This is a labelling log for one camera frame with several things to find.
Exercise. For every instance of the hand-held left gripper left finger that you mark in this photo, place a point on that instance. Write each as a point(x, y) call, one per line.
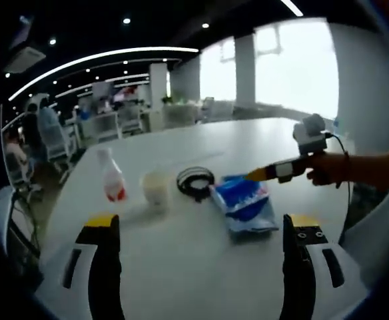
point(106, 260)

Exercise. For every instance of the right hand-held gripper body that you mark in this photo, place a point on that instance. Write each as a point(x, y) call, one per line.
point(311, 133)

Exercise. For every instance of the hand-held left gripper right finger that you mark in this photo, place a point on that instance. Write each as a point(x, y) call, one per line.
point(297, 266)

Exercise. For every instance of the clear packet with blue pad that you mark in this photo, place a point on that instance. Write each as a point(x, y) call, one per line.
point(251, 226)

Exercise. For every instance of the clear plastic water bottle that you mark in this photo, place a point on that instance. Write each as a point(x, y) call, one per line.
point(114, 183)

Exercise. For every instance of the white paper cup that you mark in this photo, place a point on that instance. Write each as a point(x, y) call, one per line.
point(156, 193)

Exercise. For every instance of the person's right hand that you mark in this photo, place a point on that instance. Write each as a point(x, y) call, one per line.
point(329, 170)

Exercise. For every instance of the white table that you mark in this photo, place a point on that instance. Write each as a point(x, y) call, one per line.
point(198, 266)

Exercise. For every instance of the white side desk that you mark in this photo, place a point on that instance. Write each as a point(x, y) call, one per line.
point(1, 213)

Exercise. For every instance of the green potted plant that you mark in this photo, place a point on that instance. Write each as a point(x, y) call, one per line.
point(168, 100)

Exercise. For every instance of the white mesh office chair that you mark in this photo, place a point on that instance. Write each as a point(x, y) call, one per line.
point(131, 120)
point(59, 145)

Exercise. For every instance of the hanging display screen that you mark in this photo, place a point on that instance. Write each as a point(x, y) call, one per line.
point(103, 89)

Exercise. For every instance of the curved ceiling light strip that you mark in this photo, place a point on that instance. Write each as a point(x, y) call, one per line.
point(98, 56)

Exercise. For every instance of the ceiling air conditioner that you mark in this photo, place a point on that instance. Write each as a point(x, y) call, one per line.
point(24, 60)

